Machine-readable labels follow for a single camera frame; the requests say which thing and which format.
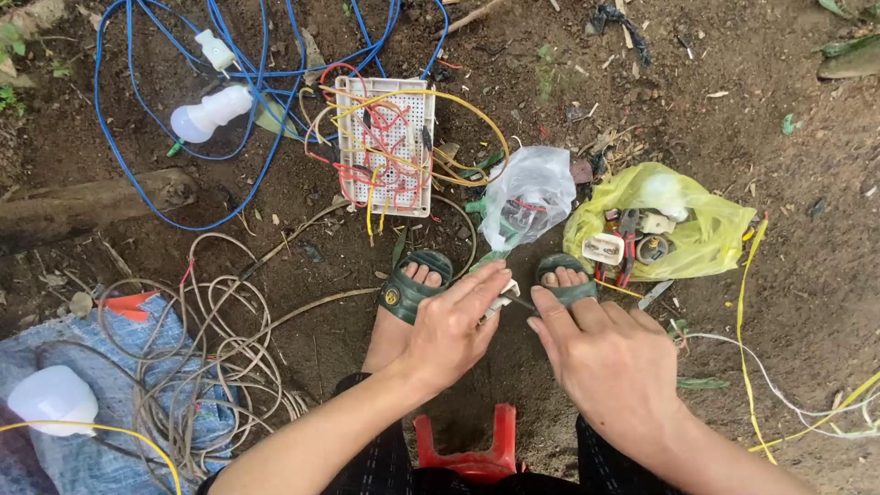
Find person's right hand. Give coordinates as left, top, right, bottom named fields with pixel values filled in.
left=526, top=285, right=688, bottom=451

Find person's left hand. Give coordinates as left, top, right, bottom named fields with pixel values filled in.
left=402, top=260, right=514, bottom=401

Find white electrical plug part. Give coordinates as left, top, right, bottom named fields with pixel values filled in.
left=479, top=278, right=522, bottom=325

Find person's left foot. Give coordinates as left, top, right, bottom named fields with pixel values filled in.
left=361, top=262, right=444, bottom=375

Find person's foot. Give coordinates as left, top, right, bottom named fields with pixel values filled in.
left=541, top=267, right=591, bottom=290
left=361, top=262, right=444, bottom=375

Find green left sandal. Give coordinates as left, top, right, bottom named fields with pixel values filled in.
left=377, top=249, right=455, bottom=326

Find green sandal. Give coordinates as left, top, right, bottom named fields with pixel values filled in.
left=535, top=253, right=599, bottom=308
left=377, top=249, right=455, bottom=326

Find small metal blade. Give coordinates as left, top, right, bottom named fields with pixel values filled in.
left=637, top=279, right=675, bottom=312

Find person's right foot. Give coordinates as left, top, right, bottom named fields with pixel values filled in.
left=541, top=267, right=591, bottom=290

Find green right sandal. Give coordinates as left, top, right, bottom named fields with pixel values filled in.
left=535, top=253, right=599, bottom=308

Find red plastic stool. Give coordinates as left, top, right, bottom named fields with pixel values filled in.
left=412, top=403, right=518, bottom=486

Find white rectangular socket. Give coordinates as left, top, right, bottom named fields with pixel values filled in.
left=581, top=233, right=626, bottom=266

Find round metal lamp holder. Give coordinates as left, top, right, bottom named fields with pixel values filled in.
left=635, top=234, right=671, bottom=266

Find yellow plastic strip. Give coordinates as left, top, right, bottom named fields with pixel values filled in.
left=734, top=212, right=779, bottom=466

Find person's black trousers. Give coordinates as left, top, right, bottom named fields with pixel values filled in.
left=196, top=372, right=682, bottom=495

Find small white electrical fitting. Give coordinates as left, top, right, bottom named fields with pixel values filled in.
left=639, top=211, right=679, bottom=236

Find clear plastic bag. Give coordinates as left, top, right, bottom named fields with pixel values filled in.
left=478, top=145, right=578, bottom=253

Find yellow plastic bag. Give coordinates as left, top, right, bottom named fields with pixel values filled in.
left=561, top=161, right=758, bottom=282

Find white perforated wiring board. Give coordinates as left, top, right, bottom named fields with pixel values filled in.
left=334, top=76, right=437, bottom=219

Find orange plastic scrap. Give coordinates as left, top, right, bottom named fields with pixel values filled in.
left=95, top=289, right=161, bottom=323

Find white light bulb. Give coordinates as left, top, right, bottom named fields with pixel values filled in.
left=169, top=84, right=255, bottom=144

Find black plastic scrap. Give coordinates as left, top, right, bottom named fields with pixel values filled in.
left=586, top=3, right=652, bottom=68

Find blue woven sack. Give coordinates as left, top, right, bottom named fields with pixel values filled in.
left=0, top=294, right=240, bottom=495

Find white two-pin plug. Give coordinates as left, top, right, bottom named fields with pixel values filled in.
left=194, top=29, right=243, bottom=75

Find brown wooden log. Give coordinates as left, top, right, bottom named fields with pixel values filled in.
left=0, top=168, right=199, bottom=243

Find large green leaves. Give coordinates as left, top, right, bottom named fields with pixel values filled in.
left=816, top=0, right=880, bottom=81

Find white bulb dome cover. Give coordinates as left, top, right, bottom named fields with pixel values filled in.
left=6, top=364, right=100, bottom=438

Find red-handled pliers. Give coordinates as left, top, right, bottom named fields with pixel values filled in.
left=594, top=209, right=642, bottom=289

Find thin white wire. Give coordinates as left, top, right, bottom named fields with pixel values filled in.
left=675, top=332, right=880, bottom=441

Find yellow wire with white wire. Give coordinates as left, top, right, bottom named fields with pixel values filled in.
left=748, top=370, right=880, bottom=455

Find red wires on board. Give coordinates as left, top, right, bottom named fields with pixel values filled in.
left=307, top=62, right=435, bottom=213

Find yellow wires on board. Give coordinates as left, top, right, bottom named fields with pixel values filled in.
left=297, top=85, right=511, bottom=239

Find tangled beige cable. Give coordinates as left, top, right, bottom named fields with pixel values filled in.
left=95, top=194, right=480, bottom=484

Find yellow wire over sack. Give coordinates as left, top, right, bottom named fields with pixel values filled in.
left=0, top=420, right=182, bottom=495

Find long blue cable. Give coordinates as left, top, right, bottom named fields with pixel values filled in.
left=93, top=0, right=451, bottom=232

